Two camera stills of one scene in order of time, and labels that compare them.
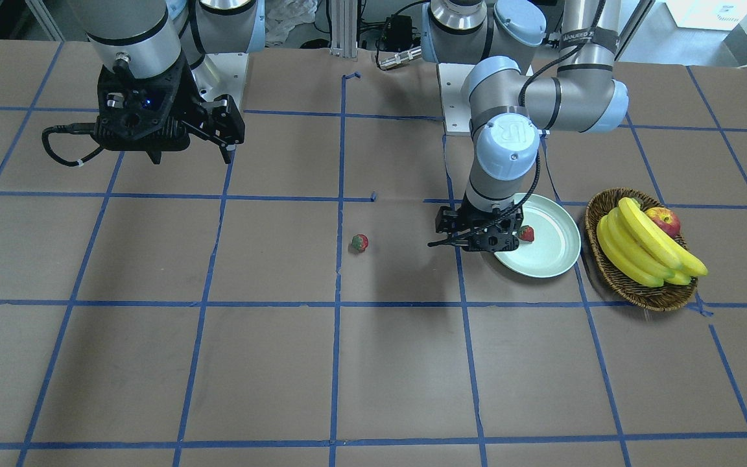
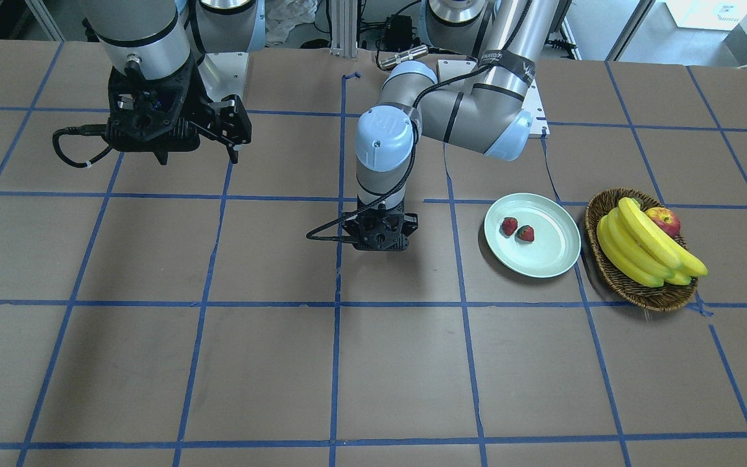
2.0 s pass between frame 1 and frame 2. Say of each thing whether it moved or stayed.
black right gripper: stayed
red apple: stayed
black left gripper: moved
